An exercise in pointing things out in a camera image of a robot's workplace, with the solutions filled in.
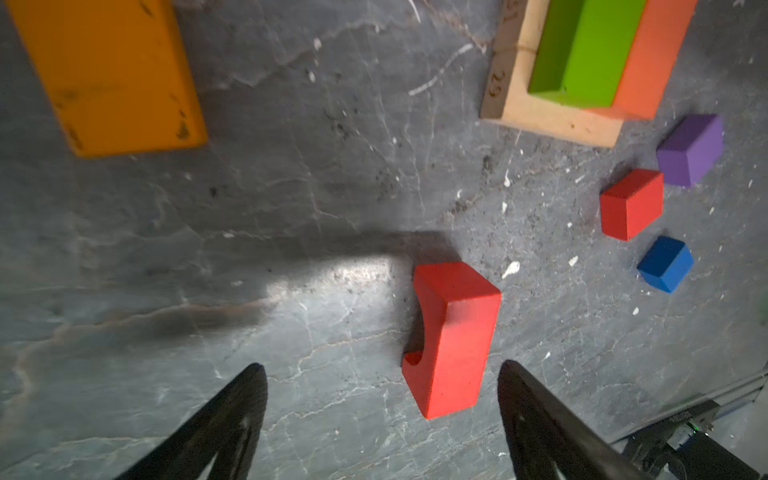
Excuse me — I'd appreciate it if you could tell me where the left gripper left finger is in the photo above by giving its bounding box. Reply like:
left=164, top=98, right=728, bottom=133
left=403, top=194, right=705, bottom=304
left=118, top=363, right=268, bottom=479

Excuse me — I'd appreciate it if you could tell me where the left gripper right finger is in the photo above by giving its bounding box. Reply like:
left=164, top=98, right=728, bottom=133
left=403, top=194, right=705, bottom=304
left=497, top=360, right=647, bottom=479

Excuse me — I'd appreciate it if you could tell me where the red long block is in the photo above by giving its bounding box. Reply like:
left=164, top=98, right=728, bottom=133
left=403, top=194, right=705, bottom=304
left=401, top=262, right=502, bottom=419

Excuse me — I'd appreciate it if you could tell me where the natural wood block 29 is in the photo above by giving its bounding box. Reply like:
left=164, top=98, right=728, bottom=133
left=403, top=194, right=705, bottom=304
left=480, top=0, right=623, bottom=148

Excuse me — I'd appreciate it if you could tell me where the green block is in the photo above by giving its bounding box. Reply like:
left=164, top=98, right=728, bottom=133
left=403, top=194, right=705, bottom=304
left=528, top=0, right=646, bottom=109

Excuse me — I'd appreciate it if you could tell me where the orange-red long block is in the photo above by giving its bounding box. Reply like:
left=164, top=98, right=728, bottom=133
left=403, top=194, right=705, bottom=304
left=594, top=0, right=697, bottom=120

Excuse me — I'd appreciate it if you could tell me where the blue cube block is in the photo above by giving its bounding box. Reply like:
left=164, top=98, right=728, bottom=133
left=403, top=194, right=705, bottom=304
left=637, top=236, right=694, bottom=293

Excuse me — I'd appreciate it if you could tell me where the red cube block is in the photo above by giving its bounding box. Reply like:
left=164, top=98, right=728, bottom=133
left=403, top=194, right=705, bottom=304
left=600, top=169, right=664, bottom=241

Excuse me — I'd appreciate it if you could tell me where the purple cube block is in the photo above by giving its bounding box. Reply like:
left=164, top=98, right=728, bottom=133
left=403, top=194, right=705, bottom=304
left=656, top=114, right=724, bottom=188

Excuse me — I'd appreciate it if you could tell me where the orange yellow block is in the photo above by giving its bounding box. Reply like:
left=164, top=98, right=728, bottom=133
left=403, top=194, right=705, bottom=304
left=6, top=0, right=208, bottom=158

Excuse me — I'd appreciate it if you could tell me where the aluminium mounting rail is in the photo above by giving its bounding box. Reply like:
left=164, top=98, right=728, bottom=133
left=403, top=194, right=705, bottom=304
left=609, top=369, right=767, bottom=479

